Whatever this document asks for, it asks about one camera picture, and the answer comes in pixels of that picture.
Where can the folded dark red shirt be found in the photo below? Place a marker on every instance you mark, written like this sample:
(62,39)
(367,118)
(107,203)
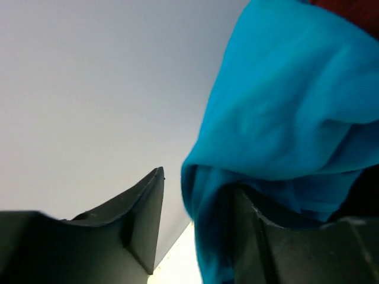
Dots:
(361,13)

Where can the blue t shirt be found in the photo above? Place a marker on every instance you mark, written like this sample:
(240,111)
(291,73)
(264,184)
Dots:
(293,114)

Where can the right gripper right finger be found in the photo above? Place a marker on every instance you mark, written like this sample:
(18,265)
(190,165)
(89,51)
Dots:
(274,245)

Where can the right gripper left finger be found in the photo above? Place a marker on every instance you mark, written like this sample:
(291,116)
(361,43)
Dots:
(114,242)

